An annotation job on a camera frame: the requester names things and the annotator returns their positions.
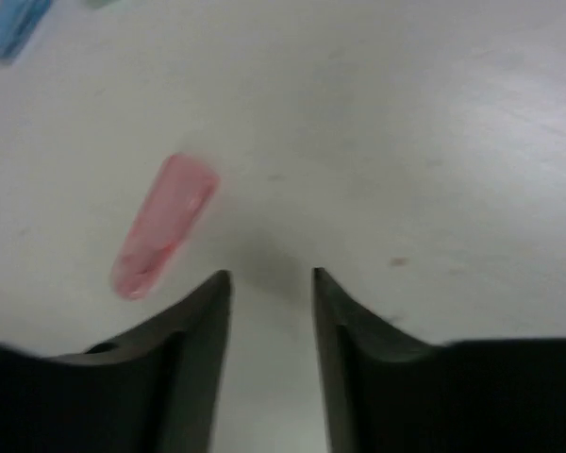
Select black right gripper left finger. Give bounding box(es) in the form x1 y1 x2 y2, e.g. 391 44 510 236
51 269 232 453

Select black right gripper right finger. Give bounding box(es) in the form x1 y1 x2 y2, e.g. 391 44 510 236
312 266 454 453

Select pastel pink marker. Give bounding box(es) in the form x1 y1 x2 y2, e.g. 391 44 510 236
110 153 220 300

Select pastel blue short marker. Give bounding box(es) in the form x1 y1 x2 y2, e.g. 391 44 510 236
0 0 53 64

